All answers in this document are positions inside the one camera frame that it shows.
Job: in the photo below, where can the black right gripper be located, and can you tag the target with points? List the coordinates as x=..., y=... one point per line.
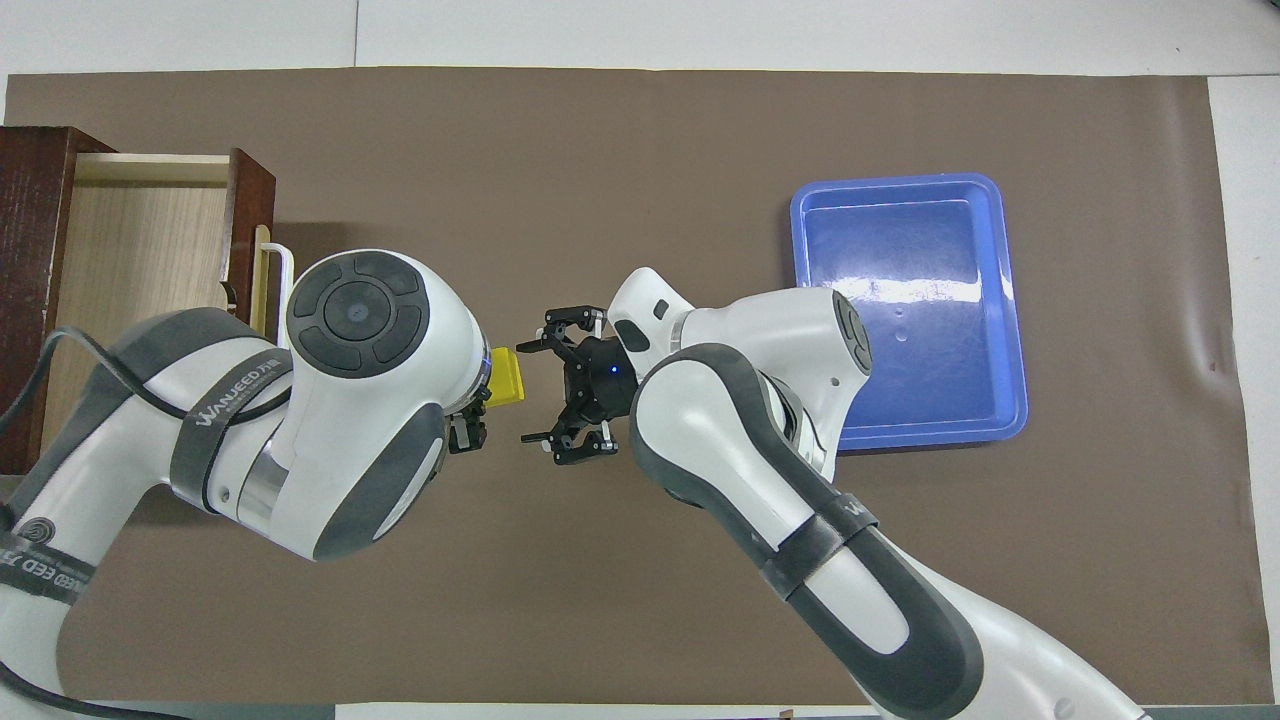
x=598, y=382

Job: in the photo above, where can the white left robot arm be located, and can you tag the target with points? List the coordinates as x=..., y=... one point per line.
x=330, y=440

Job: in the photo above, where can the yellow cube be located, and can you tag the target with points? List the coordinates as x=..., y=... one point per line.
x=508, y=378

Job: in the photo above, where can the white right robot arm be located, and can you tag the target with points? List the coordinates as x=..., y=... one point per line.
x=760, y=400

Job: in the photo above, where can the brown paper table mat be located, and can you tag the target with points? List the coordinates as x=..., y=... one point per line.
x=600, y=150

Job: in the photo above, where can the blue plastic tray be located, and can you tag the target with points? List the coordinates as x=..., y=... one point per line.
x=905, y=310

